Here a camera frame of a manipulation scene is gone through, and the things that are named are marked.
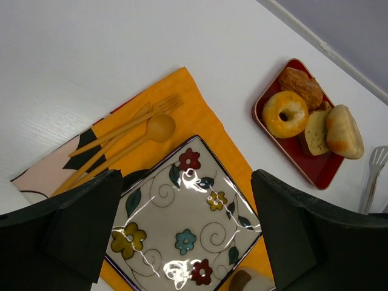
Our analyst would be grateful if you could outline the brown croissant bread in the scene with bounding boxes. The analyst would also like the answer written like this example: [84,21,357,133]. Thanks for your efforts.
[278,67,323,109]

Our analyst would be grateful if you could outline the square floral ceramic plate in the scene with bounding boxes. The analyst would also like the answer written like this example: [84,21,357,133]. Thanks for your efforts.
[105,135,261,290]

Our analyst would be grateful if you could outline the orange cloth placemat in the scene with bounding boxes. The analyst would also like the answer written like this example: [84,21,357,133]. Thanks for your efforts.
[12,68,272,290]

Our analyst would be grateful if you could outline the yellow glazed bagel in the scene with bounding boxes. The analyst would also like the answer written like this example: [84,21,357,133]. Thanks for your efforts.
[262,91,309,139]

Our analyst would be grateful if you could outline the sliced bread roll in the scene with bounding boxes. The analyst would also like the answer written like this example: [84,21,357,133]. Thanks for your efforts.
[298,101,332,156]

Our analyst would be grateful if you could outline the wooden spoon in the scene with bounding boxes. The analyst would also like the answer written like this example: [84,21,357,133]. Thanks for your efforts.
[50,113,176,198]

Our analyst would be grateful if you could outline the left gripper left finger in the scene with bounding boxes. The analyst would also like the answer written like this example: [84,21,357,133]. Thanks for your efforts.
[1,170,123,290]

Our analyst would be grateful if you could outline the wooden fork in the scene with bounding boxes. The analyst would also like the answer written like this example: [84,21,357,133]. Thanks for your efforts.
[69,94,184,158]

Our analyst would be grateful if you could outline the pale plain bagel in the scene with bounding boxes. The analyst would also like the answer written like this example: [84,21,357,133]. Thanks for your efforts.
[326,104,364,159]

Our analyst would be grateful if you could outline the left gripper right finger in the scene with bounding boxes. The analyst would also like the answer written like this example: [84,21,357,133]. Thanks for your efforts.
[251,170,387,290]

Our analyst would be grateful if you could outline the metal serving tongs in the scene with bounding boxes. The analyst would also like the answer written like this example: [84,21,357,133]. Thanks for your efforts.
[358,145,387,215]

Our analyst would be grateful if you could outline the small metal cup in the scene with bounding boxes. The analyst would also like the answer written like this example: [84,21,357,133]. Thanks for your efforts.
[227,267,276,291]

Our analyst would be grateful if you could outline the red rectangular tray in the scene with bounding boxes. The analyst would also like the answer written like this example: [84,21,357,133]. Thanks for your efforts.
[252,59,344,190]

